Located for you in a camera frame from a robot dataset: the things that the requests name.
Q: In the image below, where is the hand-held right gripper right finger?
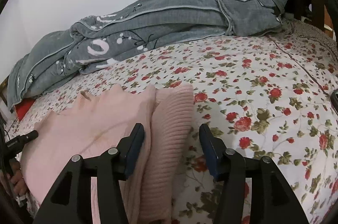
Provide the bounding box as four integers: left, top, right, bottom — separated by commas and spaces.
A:
199, 123, 309, 224

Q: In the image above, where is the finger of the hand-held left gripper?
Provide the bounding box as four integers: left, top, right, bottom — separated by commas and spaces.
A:
5, 130, 39, 158

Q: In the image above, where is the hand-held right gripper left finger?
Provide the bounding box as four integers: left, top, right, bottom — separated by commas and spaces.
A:
32, 122, 146, 224

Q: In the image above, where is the pink knit sweater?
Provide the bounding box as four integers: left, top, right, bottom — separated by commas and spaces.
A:
20, 84, 194, 224

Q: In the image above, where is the person's left hand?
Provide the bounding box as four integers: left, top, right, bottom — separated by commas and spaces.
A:
9, 159, 29, 195

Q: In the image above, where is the red cloth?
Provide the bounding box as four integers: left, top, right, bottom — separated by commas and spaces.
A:
14, 99, 36, 116

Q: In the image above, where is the floral bed sheet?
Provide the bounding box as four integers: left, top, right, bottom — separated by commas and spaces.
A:
16, 19, 338, 224

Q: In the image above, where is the grey floral blanket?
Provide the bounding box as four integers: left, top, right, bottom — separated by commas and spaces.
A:
7, 0, 289, 111

